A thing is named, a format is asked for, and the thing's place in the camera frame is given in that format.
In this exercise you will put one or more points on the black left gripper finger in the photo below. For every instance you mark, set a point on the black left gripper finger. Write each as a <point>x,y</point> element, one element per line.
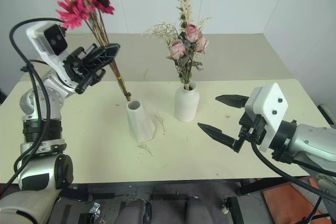
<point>105,53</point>
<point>90,79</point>

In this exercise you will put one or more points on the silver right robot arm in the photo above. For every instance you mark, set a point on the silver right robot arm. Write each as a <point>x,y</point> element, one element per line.
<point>309,140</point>

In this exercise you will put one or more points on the white caster wheel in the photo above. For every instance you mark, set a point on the white caster wheel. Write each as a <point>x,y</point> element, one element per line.
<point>223,208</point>

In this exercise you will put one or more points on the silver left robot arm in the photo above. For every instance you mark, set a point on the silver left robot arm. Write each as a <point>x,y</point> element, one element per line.
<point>34,103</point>

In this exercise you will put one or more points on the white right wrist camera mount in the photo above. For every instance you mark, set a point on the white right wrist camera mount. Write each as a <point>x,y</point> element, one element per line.
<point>270,103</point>

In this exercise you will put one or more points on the white cone-shaped vase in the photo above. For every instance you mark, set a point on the white cone-shaped vase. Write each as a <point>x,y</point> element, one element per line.
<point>140,124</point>

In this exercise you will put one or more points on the magenta daisy dried bouquet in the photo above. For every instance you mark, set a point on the magenta daisy dried bouquet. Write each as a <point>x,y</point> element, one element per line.
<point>74,9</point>

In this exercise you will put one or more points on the loose dried twig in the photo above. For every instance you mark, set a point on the loose dried twig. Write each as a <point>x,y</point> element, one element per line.
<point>146,149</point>
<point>161,123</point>

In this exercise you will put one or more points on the white bottle-shaped vase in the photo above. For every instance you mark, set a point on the white bottle-shaped vase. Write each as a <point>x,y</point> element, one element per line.
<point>186,106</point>

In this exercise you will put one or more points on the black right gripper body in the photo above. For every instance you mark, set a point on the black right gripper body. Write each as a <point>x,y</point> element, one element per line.
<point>250,129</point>

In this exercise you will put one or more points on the black table frame bar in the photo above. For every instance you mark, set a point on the black table frame bar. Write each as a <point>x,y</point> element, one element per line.
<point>267,185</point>

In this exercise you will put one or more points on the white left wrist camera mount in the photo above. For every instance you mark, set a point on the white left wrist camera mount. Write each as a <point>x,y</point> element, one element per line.
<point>39,41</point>

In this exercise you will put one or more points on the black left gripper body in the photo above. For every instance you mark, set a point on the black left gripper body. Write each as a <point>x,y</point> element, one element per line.
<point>76,66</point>

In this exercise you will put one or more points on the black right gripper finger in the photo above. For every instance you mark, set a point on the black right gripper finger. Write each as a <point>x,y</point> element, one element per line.
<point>233,100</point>
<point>218,135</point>

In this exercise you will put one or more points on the orange floor mat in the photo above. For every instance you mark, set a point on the orange floor mat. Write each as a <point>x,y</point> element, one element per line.
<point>288,205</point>

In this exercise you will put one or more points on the black frame piece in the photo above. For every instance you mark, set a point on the black frame piece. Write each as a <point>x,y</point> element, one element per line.
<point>326,112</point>

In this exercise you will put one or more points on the silver metal clamp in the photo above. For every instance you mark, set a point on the silver metal clamp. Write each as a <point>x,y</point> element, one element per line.
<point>94,208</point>

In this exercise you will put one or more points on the pink rose dried bouquet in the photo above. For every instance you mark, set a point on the pink rose dried bouquet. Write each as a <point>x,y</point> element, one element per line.
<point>187,43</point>

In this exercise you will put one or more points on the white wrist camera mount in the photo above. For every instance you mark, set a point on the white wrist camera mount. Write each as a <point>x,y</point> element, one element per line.
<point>270,103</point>
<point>39,41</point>

